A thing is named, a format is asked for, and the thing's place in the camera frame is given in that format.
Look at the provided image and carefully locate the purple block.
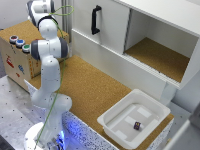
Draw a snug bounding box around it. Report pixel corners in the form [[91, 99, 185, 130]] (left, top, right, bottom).
[[133, 121, 142, 131]]

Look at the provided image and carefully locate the white sliding door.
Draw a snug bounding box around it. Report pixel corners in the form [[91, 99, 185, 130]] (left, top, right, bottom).
[[72, 0, 131, 56]]

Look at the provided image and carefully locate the white plastic box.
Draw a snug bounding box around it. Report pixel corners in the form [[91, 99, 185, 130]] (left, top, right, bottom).
[[96, 88, 172, 150]]

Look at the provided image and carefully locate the white cabinet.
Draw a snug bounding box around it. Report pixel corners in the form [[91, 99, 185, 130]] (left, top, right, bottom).
[[70, 0, 200, 107]]

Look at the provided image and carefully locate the green button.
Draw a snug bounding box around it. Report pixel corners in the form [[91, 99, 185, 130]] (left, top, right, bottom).
[[21, 43, 32, 54]]

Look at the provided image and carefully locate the blue button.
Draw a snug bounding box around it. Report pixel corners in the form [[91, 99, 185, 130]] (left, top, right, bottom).
[[15, 38, 26, 48]]

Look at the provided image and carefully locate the wooden drawer box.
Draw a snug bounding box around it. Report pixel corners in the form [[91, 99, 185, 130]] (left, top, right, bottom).
[[0, 19, 71, 92]]

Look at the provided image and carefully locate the red button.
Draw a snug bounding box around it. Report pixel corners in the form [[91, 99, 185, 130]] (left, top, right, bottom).
[[9, 34, 19, 44]]

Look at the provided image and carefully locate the green cable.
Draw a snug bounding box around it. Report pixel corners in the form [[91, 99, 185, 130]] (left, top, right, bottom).
[[33, 4, 76, 150]]

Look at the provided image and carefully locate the black door handle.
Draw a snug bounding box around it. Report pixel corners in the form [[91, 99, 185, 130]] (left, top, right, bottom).
[[90, 4, 103, 36]]

